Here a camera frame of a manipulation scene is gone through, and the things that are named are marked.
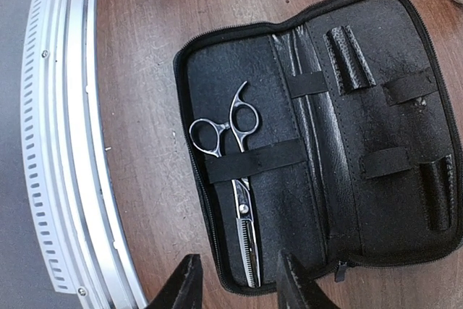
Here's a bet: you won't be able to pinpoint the black zippered tool case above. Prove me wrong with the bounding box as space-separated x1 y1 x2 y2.
174 0 462 296

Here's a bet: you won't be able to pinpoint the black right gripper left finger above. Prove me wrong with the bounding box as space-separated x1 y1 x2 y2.
148 254 203 309

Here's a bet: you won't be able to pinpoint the silver thinning scissors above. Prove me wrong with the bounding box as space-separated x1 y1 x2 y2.
189 81 261 288

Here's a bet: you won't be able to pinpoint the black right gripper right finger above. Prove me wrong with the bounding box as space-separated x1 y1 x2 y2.
276 250 339 309

